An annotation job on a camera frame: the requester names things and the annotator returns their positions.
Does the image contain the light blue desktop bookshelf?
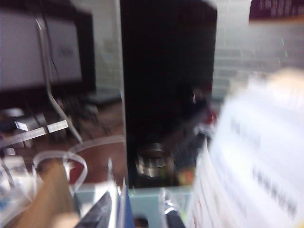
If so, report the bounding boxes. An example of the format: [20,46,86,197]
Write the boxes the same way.
[75,184,195,228]

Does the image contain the dark navy book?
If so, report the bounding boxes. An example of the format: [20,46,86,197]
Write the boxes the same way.
[77,190,113,228]

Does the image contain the orange Human Compatible book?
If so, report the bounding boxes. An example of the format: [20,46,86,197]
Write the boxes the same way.
[14,161,80,228]

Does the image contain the tall black monitor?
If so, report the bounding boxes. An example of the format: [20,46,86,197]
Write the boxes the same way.
[120,0,218,188]

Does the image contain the stack of papers and envelopes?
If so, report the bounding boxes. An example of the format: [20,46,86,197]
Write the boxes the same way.
[187,68,304,228]

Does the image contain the silver monitor stand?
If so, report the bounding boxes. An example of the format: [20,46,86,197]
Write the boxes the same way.
[0,18,84,149]

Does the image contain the wide black monitor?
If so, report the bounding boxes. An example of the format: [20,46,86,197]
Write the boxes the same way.
[0,7,97,95]

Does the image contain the silver metal ring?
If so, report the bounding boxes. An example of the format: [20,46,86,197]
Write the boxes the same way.
[136,142,174,178]

